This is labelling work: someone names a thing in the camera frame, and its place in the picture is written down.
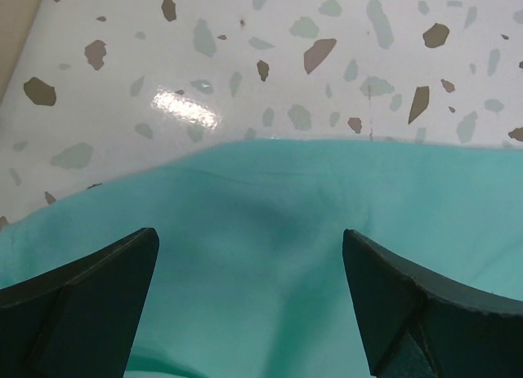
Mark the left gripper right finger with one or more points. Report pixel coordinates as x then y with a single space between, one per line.
414 322

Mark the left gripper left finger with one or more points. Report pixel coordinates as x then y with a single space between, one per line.
79 320

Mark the mint green t shirt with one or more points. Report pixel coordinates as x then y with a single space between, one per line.
249 280

